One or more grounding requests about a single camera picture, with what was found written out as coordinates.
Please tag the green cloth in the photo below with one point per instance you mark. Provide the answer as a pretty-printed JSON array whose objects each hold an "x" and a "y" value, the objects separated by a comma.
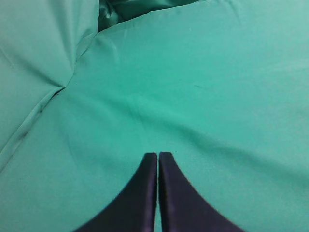
[{"x": 88, "y": 86}]

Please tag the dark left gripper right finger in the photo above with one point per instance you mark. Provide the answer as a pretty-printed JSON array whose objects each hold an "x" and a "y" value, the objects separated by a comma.
[{"x": 182, "y": 208}]

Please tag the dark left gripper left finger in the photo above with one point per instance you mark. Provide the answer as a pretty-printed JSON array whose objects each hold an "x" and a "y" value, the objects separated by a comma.
[{"x": 133, "y": 210}]

